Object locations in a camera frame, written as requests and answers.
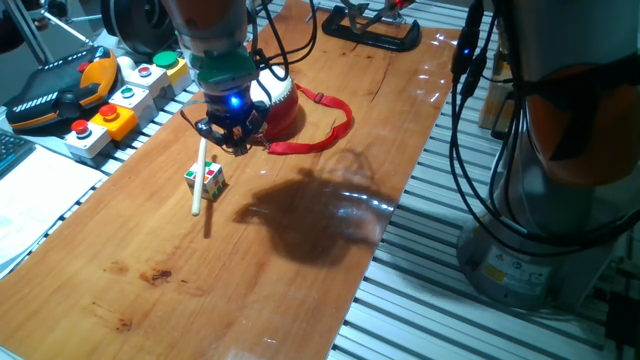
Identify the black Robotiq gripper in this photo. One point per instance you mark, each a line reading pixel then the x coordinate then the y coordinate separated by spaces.
pixel 232 107

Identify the pale wooden drumstick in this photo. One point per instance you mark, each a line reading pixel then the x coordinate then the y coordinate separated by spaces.
pixel 199 185

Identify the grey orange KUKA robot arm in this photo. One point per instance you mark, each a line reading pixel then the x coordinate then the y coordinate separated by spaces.
pixel 575 35

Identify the red drum white skin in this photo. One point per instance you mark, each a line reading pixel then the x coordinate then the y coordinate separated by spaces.
pixel 282 115

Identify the white Rubik's cube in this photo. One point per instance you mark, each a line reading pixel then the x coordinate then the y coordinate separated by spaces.
pixel 214 182

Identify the yellow box big green button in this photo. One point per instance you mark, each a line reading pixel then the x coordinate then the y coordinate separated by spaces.
pixel 175 70

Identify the white box green button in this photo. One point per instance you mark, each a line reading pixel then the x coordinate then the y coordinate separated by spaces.
pixel 132 102

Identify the yellow box red button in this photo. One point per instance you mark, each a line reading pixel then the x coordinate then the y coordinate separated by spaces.
pixel 115 122

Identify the small white round object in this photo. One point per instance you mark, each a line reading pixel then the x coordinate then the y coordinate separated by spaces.
pixel 126 65

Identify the black round spool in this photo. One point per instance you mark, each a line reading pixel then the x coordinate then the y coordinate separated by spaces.
pixel 140 25

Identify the black C-clamp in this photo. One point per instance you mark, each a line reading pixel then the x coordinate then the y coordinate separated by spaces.
pixel 370 42

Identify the black orange teach pendant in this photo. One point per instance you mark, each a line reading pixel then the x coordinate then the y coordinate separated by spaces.
pixel 50 95

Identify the white paper stack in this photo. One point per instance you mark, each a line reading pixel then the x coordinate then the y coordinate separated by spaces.
pixel 40 200

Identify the black computer keyboard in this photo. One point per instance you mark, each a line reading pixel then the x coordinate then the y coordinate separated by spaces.
pixel 12 150

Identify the grey metal stand legs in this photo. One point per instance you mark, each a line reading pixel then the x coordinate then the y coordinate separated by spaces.
pixel 30 30

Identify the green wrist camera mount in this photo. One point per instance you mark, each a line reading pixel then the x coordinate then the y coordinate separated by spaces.
pixel 225 67

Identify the metal post foot bracket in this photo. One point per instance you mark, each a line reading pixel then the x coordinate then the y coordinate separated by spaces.
pixel 370 17

